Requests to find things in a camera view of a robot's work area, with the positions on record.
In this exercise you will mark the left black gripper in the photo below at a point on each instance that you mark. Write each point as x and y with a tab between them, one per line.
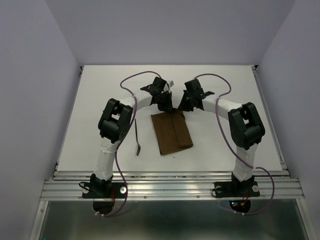
169	105

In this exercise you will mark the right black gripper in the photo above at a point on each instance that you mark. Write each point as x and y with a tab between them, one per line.
182	106

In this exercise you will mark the brown cloth napkin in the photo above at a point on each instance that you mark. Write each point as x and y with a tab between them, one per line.
171	131

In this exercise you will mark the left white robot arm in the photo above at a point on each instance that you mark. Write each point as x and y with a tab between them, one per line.
114	125

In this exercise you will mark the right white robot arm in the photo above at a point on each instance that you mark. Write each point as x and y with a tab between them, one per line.
246	131

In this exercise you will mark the black fork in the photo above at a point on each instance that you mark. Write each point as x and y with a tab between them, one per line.
136	137

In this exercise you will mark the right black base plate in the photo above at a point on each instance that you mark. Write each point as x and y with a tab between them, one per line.
233	190

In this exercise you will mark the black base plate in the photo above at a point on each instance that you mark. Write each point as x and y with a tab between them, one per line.
110	190
233	190

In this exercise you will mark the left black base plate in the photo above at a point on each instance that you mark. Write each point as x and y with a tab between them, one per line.
110	190

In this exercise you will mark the aluminium frame rail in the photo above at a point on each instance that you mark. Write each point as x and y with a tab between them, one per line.
161	186

